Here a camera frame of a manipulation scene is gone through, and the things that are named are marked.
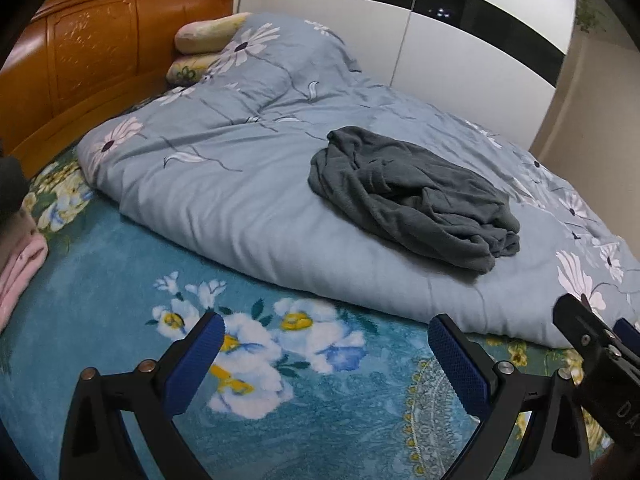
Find green plant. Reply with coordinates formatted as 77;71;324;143
575;0;608;33

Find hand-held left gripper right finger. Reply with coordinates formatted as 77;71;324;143
427;314;593;480

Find wooden headboard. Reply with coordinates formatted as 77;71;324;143
0;0;236;178

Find blue-grey floral quilt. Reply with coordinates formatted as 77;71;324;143
77;12;640;348

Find white wardrobe with black stripe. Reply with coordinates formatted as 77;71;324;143
237;0;586;148

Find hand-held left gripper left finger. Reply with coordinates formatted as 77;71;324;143
59;311;227;480

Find cream floral pillow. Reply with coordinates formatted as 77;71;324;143
166;51;226;86
175;12;253;54

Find teal floral blanket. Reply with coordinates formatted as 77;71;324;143
0;160;616;480

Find dark grey sweater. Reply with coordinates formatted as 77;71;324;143
307;126;521;275

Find dark cloth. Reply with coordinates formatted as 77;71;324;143
0;137;26;216

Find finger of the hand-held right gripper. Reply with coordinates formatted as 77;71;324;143
612;317;640;361
552;292;618;361

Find pink cloth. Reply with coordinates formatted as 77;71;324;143
0;230;49;331

